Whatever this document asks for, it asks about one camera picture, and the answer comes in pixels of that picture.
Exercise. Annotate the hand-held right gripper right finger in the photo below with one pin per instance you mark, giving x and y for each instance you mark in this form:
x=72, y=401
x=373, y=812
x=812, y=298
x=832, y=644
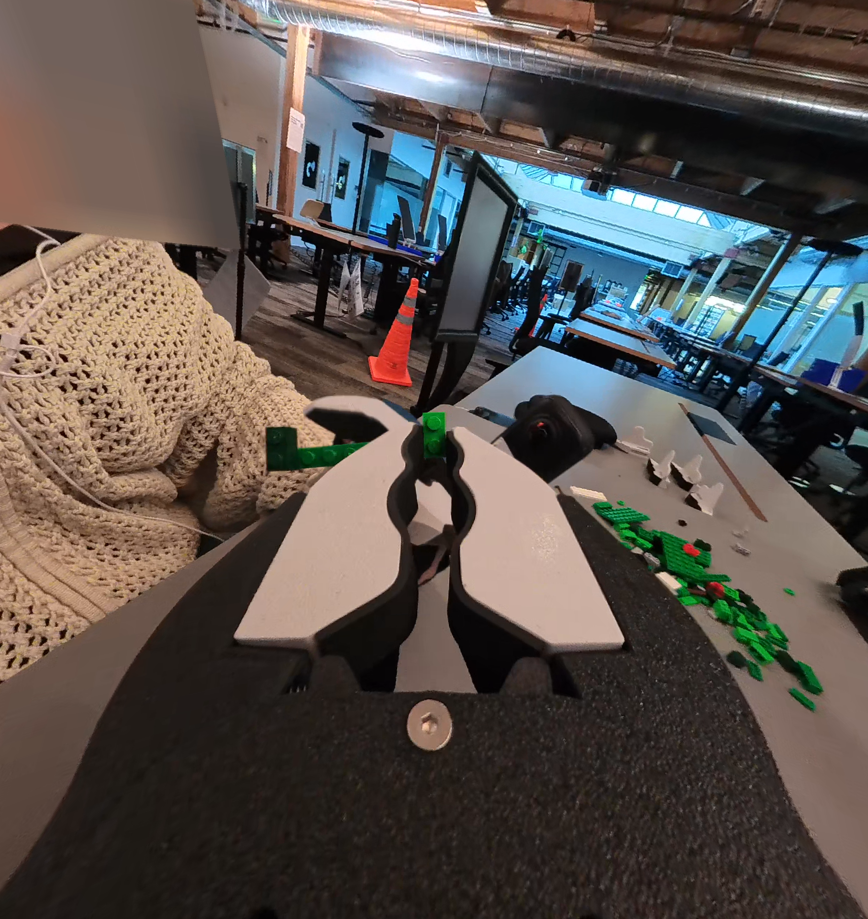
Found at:
x=534, y=567

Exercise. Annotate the person's torso in knit sweater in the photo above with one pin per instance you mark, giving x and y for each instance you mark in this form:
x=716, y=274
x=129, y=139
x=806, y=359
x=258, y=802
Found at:
x=82, y=395

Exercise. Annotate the large dark ceiling duct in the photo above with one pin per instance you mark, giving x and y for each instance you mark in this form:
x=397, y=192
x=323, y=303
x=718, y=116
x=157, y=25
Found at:
x=656, y=86

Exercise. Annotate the white flat lego plate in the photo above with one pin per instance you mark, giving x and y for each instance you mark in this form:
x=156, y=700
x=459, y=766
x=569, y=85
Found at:
x=588, y=493

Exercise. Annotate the dark wall poster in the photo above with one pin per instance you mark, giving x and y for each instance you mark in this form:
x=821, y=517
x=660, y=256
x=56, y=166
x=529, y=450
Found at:
x=312, y=158
x=341, y=178

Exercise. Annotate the thin wooden strip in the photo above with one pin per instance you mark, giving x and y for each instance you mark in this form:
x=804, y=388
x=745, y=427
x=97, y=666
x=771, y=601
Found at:
x=728, y=470

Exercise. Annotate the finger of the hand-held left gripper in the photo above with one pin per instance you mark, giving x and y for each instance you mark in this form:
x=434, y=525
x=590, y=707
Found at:
x=362, y=406

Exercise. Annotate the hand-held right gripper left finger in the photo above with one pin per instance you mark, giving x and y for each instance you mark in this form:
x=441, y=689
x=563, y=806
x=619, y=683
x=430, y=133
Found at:
x=319, y=560

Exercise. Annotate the wooden office desk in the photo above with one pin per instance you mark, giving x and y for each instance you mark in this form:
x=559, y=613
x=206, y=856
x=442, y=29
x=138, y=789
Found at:
x=333, y=237

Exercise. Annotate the orange traffic cone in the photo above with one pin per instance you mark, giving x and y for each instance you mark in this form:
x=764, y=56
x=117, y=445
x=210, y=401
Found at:
x=394, y=352

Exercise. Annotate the dark rectangular mat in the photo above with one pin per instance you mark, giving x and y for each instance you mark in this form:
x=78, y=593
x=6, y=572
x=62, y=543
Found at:
x=714, y=431

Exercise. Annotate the blue box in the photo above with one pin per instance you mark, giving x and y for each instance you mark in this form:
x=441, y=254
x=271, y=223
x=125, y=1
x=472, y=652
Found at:
x=821, y=375

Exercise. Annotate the long narrow green lego plate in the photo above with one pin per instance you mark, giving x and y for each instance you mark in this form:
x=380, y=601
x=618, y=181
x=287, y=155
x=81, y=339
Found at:
x=312, y=456

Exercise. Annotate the small green lego bracket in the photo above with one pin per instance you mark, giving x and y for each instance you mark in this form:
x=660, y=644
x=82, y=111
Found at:
x=434, y=431

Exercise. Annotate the row of office desks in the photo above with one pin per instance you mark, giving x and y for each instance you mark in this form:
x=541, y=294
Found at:
x=620, y=334

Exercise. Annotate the black framed display panel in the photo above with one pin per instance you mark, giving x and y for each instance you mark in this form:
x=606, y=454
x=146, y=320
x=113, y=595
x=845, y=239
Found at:
x=477, y=258

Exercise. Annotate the black floor lamp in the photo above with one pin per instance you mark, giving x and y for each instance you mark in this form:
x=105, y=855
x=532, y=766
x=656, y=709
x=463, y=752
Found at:
x=369, y=129

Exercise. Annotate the pile of loose lego pieces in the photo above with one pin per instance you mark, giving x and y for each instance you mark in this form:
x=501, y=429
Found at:
x=682, y=553

